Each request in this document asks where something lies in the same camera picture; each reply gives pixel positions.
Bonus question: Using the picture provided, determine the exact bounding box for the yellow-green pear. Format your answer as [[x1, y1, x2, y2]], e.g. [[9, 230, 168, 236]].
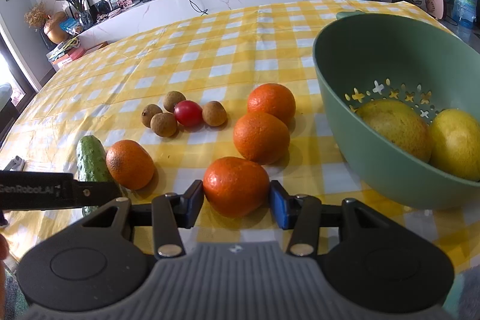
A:
[[356, 100, 433, 163], [430, 109, 479, 182]]

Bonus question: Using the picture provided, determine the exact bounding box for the pink small heater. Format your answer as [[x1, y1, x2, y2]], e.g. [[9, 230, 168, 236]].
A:
[[425, 0, 447, 20]]

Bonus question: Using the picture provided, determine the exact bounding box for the orange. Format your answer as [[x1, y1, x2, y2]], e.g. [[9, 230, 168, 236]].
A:
[[247, 84, 296, 125], [106, 140, 155, 191], [202, 157, 270, 218], [233, 112, 290, 165]]

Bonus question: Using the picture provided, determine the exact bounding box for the pink cardboard box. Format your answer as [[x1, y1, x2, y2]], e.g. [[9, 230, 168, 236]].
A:
[[52, 46, 86, 71]]

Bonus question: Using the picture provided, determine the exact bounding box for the black power cable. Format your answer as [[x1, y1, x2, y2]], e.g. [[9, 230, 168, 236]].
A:
[[182, 0, 209, 16]]

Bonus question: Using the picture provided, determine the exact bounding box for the green cucumber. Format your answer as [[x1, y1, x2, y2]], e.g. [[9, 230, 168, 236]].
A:
[[76, 135, 126, 217]]

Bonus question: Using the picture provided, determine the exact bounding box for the yellow checkered tablecloth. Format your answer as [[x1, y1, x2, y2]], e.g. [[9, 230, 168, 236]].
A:
[[1, 1, 479, 271]]

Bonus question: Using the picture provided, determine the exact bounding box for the green colander bowl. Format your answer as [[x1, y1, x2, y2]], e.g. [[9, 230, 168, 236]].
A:
[[313, 10, 479, 210]]

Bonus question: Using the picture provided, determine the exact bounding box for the golden gourd ornament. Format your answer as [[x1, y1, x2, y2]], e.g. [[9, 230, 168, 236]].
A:
[[43, 11, 70, 44]]

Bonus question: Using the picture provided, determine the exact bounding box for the brown longan fruit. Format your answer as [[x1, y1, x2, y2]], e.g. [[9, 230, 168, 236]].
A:
[[151, 113, 177, 137], [163, 91, 186, 113], [202, 101, 227, 127], [141, 104, 163, 127]]

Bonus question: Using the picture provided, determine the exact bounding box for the blue water bottle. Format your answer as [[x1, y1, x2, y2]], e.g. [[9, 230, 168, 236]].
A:
[[452, 0, 478, 29]]

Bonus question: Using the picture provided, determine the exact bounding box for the red cherry tomato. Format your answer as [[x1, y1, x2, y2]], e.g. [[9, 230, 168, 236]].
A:
[[174, 100, 203, 127]]

